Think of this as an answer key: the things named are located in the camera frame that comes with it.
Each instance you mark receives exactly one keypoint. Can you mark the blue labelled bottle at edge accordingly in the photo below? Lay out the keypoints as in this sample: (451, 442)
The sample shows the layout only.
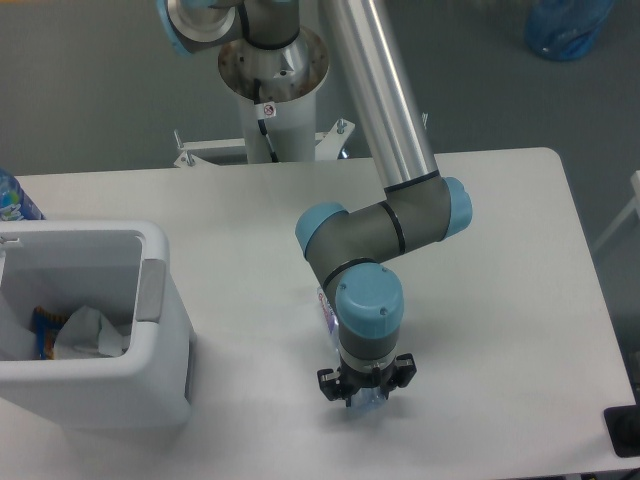
(16, 205)

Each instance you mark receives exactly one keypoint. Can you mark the black device at table corner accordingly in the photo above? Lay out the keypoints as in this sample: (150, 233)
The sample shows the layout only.
(623, 426)

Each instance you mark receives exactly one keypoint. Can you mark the white trash can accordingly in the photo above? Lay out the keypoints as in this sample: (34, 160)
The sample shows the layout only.
(121, 268)

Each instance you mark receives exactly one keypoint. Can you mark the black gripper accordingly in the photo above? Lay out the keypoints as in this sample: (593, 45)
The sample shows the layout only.
(345, 382)

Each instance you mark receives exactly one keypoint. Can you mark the white frame at right edge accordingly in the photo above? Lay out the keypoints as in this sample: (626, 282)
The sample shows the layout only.
(622, 223)

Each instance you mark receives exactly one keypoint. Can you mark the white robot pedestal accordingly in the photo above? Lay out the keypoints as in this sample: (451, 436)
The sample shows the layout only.
(275, 92)

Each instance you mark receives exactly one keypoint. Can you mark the clear plastic water bottle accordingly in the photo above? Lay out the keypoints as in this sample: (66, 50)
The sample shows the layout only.
(366, 399)

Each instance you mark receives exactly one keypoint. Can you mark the orange blue snack wrapper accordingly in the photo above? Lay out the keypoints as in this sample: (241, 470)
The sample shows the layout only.
(47, 327)

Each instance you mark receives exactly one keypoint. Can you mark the white tissue wrapper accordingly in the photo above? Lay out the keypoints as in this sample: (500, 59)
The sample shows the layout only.
(88, 334)

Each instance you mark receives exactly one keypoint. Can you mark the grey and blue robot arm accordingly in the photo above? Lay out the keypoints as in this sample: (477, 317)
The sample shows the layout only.
(348, 251)

